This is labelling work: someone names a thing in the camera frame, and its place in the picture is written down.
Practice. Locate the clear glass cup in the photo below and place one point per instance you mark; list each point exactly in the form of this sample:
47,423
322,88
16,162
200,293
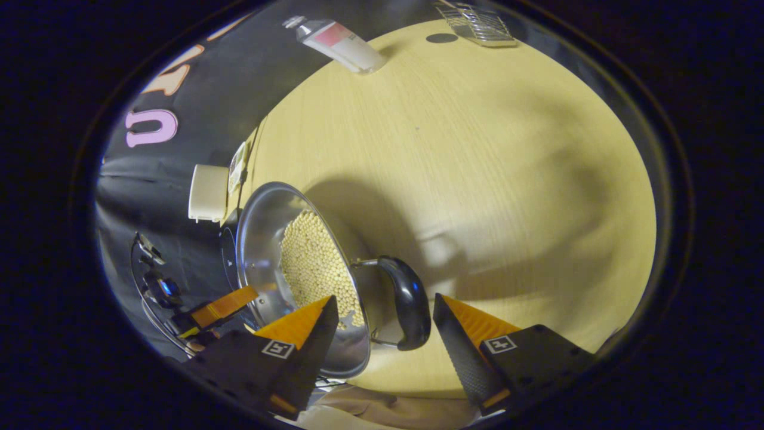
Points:
477,27

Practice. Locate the person's beige clothing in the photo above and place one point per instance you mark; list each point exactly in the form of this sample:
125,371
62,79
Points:
388,409

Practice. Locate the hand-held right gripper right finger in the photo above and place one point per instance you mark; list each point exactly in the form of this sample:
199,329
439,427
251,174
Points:
456,352

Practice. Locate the heap of yellow soybeans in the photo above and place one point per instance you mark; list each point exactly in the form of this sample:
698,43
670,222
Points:
310,263

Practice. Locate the white bottle with red label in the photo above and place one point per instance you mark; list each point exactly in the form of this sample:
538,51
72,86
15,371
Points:
346,48

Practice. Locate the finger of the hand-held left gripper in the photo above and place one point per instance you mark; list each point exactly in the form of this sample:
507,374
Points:
224,306

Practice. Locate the white divided dish of beans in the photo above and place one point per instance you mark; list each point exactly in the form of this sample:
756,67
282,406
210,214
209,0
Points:
239,167

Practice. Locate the black induction cooktop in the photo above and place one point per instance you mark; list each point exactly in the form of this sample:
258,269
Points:
227,251

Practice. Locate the white toaster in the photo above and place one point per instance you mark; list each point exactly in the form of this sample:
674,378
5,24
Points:
209,194

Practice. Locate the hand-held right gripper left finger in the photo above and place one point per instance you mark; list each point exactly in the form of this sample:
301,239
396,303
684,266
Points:
319,352

